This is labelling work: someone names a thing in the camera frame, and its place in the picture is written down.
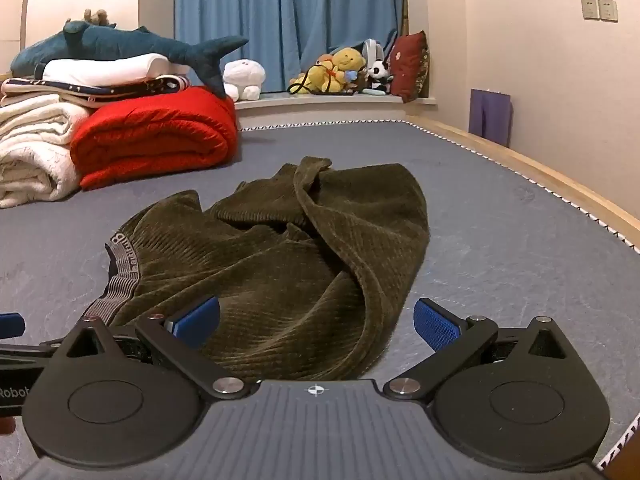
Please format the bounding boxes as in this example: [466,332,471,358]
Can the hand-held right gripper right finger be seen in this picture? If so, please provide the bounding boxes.
[382,298,576,403]

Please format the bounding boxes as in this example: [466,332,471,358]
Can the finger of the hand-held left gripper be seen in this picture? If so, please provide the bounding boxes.
[0,312,27,341]

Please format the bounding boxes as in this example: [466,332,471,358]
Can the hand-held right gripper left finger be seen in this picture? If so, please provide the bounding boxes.
[60,296,253,402]

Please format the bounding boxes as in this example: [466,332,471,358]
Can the olive green corduroy pants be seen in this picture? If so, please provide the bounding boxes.
[86,156,431,382]

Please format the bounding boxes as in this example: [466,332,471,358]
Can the grey bed mattress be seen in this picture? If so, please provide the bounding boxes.
[0,120,640,480]

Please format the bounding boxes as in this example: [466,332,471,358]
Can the white folded thick blanket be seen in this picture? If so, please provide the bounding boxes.
[0,94,91,209]

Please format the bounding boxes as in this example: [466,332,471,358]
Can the red folded quilt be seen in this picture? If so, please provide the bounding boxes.
[70,86,239,191]

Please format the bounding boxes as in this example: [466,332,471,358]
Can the purple folded mat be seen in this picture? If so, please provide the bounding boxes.
[469,88,513,148]

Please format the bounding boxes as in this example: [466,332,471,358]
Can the white plush toy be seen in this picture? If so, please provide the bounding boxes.
[222,59,267,102]

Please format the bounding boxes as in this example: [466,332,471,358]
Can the white window ledge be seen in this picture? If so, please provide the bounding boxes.
[234,92,438,133]

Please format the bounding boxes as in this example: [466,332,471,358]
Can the striped folded clothes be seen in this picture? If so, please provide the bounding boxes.
[1,74,192,108]

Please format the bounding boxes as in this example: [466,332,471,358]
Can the panda plush toy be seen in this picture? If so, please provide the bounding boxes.
[366,60,394,94]

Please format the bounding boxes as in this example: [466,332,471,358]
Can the red cushion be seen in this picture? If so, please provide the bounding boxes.
[389,30,431,103]

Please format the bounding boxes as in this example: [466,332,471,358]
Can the white folded towel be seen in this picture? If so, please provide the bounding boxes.
[42,53,183,87]

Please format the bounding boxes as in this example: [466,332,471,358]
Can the yellow bear plush toy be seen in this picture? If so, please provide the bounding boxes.
[289,60,348,95]

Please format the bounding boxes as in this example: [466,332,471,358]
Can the white desk fan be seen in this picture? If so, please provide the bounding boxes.
[362,38,387,68]

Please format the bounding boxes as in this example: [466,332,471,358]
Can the blue shark plush toy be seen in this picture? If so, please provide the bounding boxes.
[10,20,249,100]

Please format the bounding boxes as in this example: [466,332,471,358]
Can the white wardrobe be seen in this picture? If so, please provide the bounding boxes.
[0,0,30,73]

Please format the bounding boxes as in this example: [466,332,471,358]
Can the blue curtain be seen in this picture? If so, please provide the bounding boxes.
[175,0,407,95]

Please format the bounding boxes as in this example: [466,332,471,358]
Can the brown plush toy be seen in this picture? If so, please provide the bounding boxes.
[84,8,117,27]

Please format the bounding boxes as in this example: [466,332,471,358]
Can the wooden bed frame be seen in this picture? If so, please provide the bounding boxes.
[407,114,640,480]

